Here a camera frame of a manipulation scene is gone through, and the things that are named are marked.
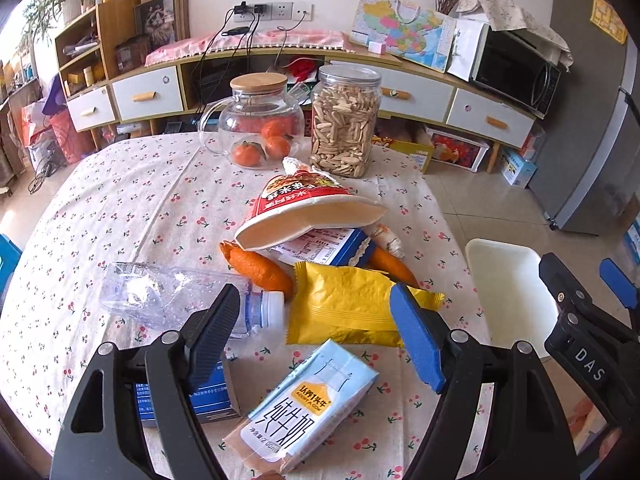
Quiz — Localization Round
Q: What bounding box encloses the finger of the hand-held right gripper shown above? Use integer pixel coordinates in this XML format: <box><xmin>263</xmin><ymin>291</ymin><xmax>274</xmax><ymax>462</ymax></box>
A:
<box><xmin>539</xmin><ymin>252</ymin><xmax>597</xmax><ymax>321</ymax></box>
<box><xmin>600</xmin><ymin>258</ymin><xmax>640</xmax><ymax>312</ymax></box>

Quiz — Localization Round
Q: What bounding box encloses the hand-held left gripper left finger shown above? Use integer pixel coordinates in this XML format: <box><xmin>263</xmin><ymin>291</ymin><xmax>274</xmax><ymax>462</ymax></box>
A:
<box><xmin>50</xmin><ymin>283</ymin><xmax>242</xmax><ymax>480</ymax></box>

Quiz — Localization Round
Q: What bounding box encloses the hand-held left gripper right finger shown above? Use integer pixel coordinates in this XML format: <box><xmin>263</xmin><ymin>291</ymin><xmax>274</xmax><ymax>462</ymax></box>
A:
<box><xmin>389</xmin><ymin>282</ymin><xmax>583</xmax><ymax>480</ymax></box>

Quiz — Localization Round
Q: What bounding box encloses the white plastic bin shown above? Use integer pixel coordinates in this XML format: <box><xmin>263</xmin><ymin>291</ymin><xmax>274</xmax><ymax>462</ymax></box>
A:
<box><xmin>465</xmin><ymin>238</ymin><xmax>558</xmax><ymax>361</ymax></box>

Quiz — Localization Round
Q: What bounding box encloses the small blue cardboard box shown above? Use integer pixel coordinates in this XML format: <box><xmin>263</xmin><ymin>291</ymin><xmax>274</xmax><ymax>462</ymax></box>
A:
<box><xmin>135</xmin><ymin>355</ymin><xmax>241</xmax><ymax>428</ymax></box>

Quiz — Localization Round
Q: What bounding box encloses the crushed clear plastic bottle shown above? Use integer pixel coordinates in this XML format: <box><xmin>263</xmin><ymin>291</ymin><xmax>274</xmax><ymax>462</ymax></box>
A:
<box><xmin>98</xmin><ymin>261</ymin><xmax>286</xmax><ymax>340</ymax></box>

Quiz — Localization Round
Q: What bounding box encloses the yellow snack wrapper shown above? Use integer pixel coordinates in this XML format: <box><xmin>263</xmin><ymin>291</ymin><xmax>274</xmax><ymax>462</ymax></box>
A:
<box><xmin>286</xmin><ymin>261</ymin><xmax>446</xmax><ymax>348</ymax></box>

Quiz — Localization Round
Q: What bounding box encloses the light blue milk carton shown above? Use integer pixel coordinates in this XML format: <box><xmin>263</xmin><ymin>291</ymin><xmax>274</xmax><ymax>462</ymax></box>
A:
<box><xmin>222</xmin><ymin>338</ymin><xmax>381</xmax><ymax>476</ymax></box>

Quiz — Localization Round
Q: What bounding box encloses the blue and white snack packet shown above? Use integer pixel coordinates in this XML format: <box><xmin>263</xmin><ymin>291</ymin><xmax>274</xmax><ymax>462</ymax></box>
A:
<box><xmin>270</xmin><ymin>227</ymin><xmax>376</xmax><ymax>268</ymax></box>

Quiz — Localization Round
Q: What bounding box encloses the red and white snack bag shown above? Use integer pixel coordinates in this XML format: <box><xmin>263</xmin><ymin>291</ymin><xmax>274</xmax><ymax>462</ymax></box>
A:
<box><xmin>234</xmin><ymin>156</ymin><xmax>388</xmax><ymax>253</ymax></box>

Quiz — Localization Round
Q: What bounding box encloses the orange carrot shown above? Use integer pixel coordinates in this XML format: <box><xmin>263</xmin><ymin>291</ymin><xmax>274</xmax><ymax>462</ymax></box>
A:
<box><xmin>367</xmin><ymin>246</ymin><xmax>421</xmax><ymax>288</ymax></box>
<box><xmin>220</xmin><ymin>241</ymin><xmax>296</xmax><ymax>297</ymax></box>

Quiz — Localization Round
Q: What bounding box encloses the blue and white carton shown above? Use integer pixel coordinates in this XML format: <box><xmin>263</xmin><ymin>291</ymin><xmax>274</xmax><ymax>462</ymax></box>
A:
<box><xmin>500</xmin><ymin>147</ymin><xmax>538</xmax><ymax>188</ymax></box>

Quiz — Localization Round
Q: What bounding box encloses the cherry print tablecloth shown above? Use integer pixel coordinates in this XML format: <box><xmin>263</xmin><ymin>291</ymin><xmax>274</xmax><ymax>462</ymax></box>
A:
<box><xmin>0</xmin><ymin>132</ymin><xmax>496</xmax><ymax>480</ymax></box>

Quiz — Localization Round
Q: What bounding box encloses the white crate with red picture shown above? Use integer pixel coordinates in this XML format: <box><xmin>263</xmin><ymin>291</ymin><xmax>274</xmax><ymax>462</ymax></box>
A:
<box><xmin>425</xmin><ymin>127</ymin><xmax>491</xmax><ymax>172</ymax></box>

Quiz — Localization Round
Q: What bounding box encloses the grey refrigerator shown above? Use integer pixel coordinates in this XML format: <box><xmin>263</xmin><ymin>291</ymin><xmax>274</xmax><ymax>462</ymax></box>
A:
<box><xmin>527</xmin><ymin>0</ymin><xmax>640</xmax><ymax>237</ymax></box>

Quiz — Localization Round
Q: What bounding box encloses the tangerine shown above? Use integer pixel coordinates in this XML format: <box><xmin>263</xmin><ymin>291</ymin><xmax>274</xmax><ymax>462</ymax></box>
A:
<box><xmin>263</xmin><ymin>135</ymin><xmax>292</xmax><ymax>161</ymax></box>
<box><xmin>260</xmin><ymin>119</ymin><xmax>296</xmax><ymax>140</ymax></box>
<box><xmin>231</xmin><ymin>140</ymin><xmax>266</xmax><ymax>168</ymax></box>

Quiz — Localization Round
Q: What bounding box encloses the white cabinet drawer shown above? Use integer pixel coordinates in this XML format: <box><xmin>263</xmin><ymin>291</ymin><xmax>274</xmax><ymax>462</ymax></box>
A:
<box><xmin>446</xmin><ymin>88</ymin><xmax>536</xmax><ymax>148</ymax></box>
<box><xmin>66</xmin><ymin>86</ymin><xmax>118</xmax><ymax>132</ymax></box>
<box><xmin>111</xmin><ymin>66</ymin><xmax>185</xmax><ymax>122</ymax></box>
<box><xmin>372</xmin><ymin>66</ymin><xmax>455</xmax><ymax>125</ymax></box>

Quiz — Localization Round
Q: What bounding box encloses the yellow printed cardboard box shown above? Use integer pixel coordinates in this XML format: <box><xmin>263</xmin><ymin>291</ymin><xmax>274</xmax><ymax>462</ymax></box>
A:
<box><xmin>372</xmin><ymin>135</ymin><xmax>436</xmax><ymax>173</ymax></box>

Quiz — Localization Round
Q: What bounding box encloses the clear jar of sunflower seeds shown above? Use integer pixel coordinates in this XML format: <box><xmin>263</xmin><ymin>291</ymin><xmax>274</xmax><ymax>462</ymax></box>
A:
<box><xmin>309</xmin><ymin>65</ymin><xmax>383</xmax><ymax>179</ymax></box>

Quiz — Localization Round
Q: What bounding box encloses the black microwave oven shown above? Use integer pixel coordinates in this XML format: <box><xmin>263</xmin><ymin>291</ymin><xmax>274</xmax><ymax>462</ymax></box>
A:
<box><xmin>470</xmin><ymin>27</ymin><xmax>562</xmax><ymax>120</ymax></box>

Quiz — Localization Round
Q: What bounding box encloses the blue plastic stool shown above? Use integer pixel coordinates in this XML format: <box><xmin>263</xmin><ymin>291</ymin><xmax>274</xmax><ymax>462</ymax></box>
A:
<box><xmin>0</xmin><ymin>234</ymin><xmax>23</xmax><ymax>301</ymax></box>

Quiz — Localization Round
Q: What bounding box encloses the black set-top box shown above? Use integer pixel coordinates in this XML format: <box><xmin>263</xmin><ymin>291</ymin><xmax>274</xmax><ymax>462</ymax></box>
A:
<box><xmin>197</xmin><ymin>67</ymin><xmax>251</xmax><ymax>98</ymax></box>

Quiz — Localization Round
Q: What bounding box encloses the red shopping bag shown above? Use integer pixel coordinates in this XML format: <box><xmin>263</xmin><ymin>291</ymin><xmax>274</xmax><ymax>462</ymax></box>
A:
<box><xmin>20</xmin><ymin>102</ymin><xmax>96</xmax><ymax>166</ymax></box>

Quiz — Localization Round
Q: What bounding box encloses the yellow paper note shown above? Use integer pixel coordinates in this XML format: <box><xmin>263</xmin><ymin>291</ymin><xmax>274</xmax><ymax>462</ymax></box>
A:
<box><xmin>589</xmin><ymin>0</ymin><xmax>628</xmax><ymax>45</ymax></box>

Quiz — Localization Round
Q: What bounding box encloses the red paper decoration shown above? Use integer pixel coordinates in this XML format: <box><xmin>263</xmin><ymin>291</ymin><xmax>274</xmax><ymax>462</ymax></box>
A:
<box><xmin>285</xmin><ymin>59</ymin><xmax>321</xmax><ymax>83</ymax></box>

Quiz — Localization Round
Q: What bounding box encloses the floral dust cover cloth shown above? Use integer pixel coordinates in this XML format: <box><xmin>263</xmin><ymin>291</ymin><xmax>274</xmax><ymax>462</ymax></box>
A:
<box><xmin>455</xmin><ymin>0</ymin><xmax>573</xmax><ymax>68</ymax></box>

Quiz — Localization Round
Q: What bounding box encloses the purple bag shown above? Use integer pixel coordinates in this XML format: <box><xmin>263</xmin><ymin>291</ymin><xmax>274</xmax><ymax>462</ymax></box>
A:
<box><xmin>41</xmin><ymin>74</ymin><xmax>71</xmax><ymax>116</ymax></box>

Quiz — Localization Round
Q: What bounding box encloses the colourful map board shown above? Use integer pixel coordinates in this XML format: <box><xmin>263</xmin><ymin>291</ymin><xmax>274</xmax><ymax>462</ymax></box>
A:
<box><xmin>348</xmin><ymin>0</ymin><xmax>457</xmax><ymax>74</ymax></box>

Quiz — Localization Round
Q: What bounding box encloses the pink lace cloth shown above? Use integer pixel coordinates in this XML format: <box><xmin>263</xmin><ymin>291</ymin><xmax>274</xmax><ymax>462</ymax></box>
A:
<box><xmin>145</xmin><ymin>27</ymin><xmax>351</xmax><ymax>67</ymax></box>

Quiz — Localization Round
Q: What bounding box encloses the framed picture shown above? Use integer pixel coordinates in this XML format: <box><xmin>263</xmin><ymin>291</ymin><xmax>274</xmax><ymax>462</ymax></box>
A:
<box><xmin>134</xmin><ymin>0</ymin><xmax>181</xmax><ymax>46</ymax></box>

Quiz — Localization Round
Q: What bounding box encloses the wooden tv cabinet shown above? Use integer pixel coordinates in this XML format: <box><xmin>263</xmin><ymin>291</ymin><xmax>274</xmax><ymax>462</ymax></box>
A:
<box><xmin>54</xmin><ymin>0</ymin><xmax>538</xmax><ymax>173</ymax></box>

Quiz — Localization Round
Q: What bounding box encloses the white wall outlet strip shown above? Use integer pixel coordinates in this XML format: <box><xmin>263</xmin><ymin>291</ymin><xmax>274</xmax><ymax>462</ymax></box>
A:
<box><xmin>232</xmin><ymin>2</ymin><xmax>313</xmax><ymax>22</ymax></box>

